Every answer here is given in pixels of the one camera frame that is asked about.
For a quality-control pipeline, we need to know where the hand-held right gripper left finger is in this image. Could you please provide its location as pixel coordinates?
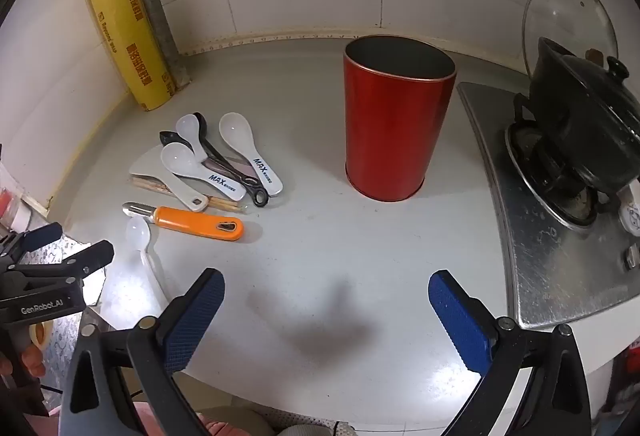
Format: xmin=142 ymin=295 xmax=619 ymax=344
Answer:
xmin=59 ymin=267 xmax=227 ymax=436

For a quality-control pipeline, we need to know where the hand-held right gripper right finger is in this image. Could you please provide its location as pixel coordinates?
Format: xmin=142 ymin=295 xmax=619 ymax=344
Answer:
xmin=427 ymin=269 xmax=593 ymax=436

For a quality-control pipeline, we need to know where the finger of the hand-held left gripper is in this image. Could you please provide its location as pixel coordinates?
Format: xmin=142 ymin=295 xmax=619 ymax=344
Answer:
xmin=0 ymin=239 xmax=116 ymax=289
xmin=0 ymin=222 xmax=64 ymax=267

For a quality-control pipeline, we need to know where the translucent plastic spoon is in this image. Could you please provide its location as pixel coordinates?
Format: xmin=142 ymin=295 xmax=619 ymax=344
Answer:
xmin=124 ymin=215 xmax=168 ymax=302

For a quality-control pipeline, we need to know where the wooden chopsticks pack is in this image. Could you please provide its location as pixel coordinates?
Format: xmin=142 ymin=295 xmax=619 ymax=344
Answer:
xmin=129 ymin=173 xmax=253 ymax=215

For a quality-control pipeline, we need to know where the orange handled peeler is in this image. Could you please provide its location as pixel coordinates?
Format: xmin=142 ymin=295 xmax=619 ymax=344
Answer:
xmin=122 ymin=201 xmax=245 ymax=242

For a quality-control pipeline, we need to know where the white dotted rice paddle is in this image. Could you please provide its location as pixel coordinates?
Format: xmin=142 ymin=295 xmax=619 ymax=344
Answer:
xmin=129 ymin=147 xmax=209 ymax=212

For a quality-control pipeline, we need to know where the white spoon printed handle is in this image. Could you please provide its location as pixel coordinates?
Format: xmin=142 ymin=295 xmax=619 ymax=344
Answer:
xmin=160 ymin=142 xmax=247 ymax=202
xmin=218 ymin=112 xmax=284 ymax=196

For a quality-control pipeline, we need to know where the black spoon smooth handle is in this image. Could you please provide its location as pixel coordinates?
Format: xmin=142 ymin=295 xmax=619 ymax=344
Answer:
xmin=159 ymin=130 xmax=258 ymax=189

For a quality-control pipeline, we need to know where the plain white ceramic spoon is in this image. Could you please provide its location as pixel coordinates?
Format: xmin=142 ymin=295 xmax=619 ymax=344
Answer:
xmin=175 ymin=113 xmax=211 ymax=164

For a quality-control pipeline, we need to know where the black spoon twisted handle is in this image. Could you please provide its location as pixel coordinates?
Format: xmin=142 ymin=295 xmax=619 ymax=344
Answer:
xmin=192 ymin=111 xmax=271 ymax=208

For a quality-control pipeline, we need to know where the red metal canister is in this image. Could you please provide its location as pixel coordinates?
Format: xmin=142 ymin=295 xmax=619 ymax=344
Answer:
xmin=342 ymin=35 xmax=457 ymax=203

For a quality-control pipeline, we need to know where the person's left hand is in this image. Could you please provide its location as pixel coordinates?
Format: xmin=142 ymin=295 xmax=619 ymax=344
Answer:
xmin=20 ymin=345 xmax=47 ymax=379

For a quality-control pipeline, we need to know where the red labelled jar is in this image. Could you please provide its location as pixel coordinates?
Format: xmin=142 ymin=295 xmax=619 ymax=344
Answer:
xmin=0 ymin=186 xmax=26 ymax=229

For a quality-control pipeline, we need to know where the steel gas stove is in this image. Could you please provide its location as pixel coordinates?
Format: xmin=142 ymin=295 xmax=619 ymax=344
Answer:
xmin=457 ymin=81 xmax=640 ymax=329

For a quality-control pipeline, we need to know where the black burner grate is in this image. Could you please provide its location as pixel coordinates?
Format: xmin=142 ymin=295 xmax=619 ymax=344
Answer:
xmin=505 ymin=91 xmax=621 ymax=229

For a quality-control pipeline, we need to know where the small white container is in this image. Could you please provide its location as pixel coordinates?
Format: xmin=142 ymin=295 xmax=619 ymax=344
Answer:
xmin=617 ymin=186 xmax=640 ymax=237

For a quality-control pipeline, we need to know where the black clay pot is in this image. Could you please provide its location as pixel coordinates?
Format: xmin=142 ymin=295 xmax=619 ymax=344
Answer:
xmin=527 ymin=36 xmax=640 ymax=197

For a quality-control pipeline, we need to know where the yellow cling wrap box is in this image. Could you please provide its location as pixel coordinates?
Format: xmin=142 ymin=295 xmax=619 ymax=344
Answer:
xmin=76 ymin=0 xmax=176 ymax=113

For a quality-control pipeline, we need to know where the glass pot lid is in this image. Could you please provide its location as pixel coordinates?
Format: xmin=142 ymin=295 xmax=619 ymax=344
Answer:
xmin=521 ymin=0 xmax=619 ymax=80

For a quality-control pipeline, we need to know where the cream round ring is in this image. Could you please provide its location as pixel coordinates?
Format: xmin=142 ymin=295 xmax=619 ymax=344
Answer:
xmin=29 ymin=320 xmax=55 ymax=348

